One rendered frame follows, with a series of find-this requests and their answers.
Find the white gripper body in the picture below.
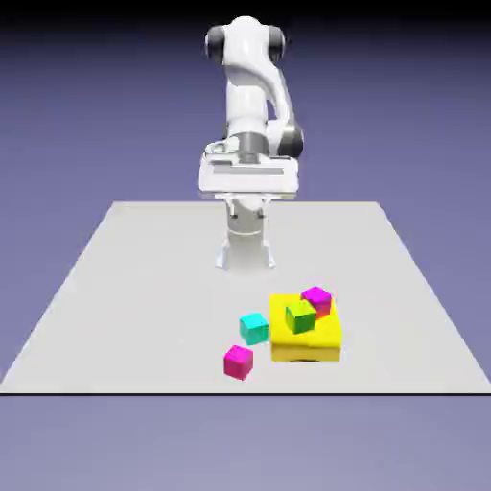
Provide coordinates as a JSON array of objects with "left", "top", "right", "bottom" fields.
[{"left": 197, "top": 155, "right": 301, "bottom": 201}]

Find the small magenta cube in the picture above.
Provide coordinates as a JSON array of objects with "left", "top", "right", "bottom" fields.
[{"left": 300, "top": 285, "right": 333, "bottom": 322}]

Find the small green cube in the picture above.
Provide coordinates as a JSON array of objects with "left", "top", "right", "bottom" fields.
[{"left": 284, "top": 299, "right": 316, "bottom": 336}]

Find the small cyan cube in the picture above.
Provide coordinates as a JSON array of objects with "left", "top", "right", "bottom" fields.
[{"left": 239, "top": 311, "right": 270, "bottom": 347}]

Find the small pink cube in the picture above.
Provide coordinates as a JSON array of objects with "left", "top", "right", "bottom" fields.
[{"left": 222, "top": 344, "right": 255, "bottom": 382}]

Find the large yellow box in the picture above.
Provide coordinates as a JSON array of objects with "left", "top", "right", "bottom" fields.
[{"left": 269, "top": 293, "right": 343, "bottom": 363}]

